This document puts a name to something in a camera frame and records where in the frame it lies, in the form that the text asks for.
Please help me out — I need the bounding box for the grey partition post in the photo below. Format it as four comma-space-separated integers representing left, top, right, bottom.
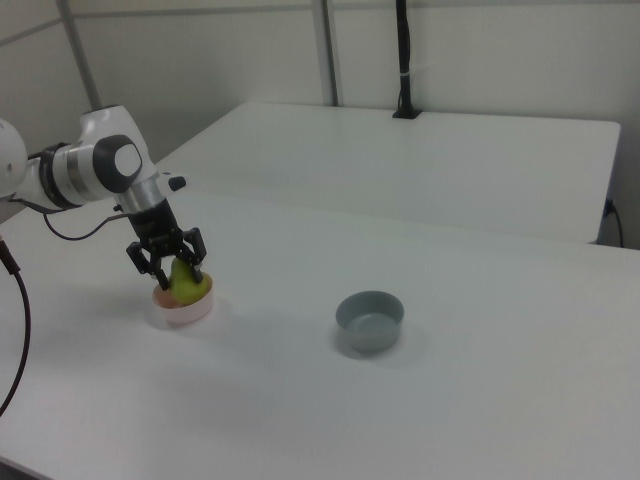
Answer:
317, 0, 347, 107
53, 0, 102, 114

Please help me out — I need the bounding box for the black pole with clamp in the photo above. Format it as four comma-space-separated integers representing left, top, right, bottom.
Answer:
391, 0, 424, 121

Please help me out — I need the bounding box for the grey bowl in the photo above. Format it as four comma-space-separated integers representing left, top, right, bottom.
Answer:
334, 290, 406, 354

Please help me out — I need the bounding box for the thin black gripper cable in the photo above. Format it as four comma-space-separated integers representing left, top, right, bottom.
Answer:
22, 198, 132, 241

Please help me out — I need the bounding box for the thick dark cable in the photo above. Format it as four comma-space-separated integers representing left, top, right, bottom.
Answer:
0, 231, 33, 419

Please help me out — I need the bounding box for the green pear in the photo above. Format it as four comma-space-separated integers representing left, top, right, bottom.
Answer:
167, 256, 209, 307

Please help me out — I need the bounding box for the pink bowl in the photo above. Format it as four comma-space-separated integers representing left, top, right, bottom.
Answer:
151, 272, 218, 327

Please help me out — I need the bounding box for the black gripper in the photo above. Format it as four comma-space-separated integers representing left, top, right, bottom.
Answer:
125, 198, 209, 293

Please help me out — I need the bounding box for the black cable with plug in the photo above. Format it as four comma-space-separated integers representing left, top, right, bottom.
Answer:
601, 196, 627, 248

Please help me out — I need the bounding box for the white adjoining table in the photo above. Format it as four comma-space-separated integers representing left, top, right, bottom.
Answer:
152, 101, 623, 247

